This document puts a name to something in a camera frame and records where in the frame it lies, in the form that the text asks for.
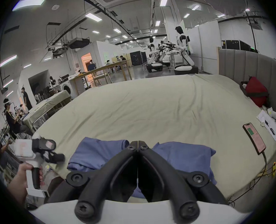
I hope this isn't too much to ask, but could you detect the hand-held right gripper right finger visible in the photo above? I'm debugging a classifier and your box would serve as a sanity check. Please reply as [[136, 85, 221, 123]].
[[138, 141, 229, 222]]

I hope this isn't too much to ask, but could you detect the person's left hand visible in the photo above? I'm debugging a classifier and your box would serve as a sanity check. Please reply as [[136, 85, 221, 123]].
[[12, 163, 45, 205]]

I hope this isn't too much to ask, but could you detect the phone with pink case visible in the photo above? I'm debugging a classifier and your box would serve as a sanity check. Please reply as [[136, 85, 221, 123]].
[[243, 123, 267, 155]]

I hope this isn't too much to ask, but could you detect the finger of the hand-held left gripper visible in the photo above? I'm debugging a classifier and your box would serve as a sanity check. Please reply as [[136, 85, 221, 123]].
[[44, 151, 65, 165]]

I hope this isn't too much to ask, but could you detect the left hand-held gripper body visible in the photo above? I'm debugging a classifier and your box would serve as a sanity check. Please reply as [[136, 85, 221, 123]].
[[13, 135, 57, 198]]

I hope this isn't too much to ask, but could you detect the red bag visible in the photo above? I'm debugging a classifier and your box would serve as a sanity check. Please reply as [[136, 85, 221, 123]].
[[240, 76, 269, 108]]

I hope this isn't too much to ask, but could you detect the long wooden table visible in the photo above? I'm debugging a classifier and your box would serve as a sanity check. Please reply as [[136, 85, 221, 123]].
[[69, 60, 133, 97]]

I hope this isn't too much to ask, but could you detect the blue shirt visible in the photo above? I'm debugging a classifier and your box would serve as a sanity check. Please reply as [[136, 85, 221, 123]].
[[68, 137, 216, 198]]

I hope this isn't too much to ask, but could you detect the grey padded headboard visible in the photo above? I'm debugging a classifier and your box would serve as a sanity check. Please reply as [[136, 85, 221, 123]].
[[218, 49, 276, 128]]

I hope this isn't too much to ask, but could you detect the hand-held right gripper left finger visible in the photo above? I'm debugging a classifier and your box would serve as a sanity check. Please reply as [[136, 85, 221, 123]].
[[45, 141, 138, 223]]

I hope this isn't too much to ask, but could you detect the white printed paper sheet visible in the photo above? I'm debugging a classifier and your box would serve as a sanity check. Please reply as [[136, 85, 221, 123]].
[[256, 110, 276, 141]]

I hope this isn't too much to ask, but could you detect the person's left forearm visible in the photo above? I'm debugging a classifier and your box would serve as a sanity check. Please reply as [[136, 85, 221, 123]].
[[6, 182, 27, 210]]

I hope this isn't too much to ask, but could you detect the bed with beige sheet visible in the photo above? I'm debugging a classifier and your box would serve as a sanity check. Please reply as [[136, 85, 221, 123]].
[[32, 74, 276, 214]]

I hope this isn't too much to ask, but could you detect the white humanoid robot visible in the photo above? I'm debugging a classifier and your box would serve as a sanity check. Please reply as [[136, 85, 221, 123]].
[[166, 26, 199, 75], [145, 37, 164, 73]]

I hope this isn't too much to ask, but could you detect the white washing machine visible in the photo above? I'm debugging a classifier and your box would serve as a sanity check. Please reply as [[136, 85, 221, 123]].
[[58, 80, 72, 96]]

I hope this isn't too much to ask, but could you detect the thin black cable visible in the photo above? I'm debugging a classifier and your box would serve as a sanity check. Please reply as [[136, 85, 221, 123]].
[[228, 152, 275, 206]]

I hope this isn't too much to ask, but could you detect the low table with beige sheet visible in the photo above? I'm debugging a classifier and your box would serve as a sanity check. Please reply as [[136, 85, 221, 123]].
[[23, 90, 72, 133]]

